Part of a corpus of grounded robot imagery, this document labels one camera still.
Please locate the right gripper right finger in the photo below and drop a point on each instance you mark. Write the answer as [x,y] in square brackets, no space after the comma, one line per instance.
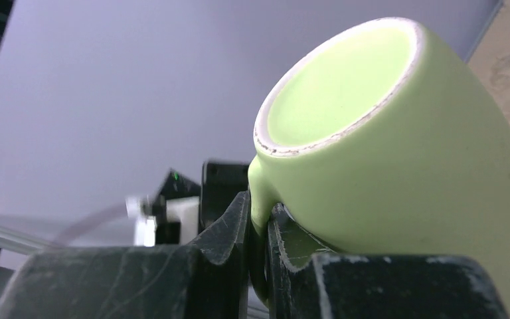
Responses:
[307,279]

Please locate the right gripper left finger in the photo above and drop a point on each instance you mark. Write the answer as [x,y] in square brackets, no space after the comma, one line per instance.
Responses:
[206,278]

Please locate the green mug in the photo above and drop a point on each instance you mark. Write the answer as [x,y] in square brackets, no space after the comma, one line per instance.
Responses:
[382,140]

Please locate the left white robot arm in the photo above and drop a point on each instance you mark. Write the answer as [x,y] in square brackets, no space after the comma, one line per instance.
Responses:
[182,208]

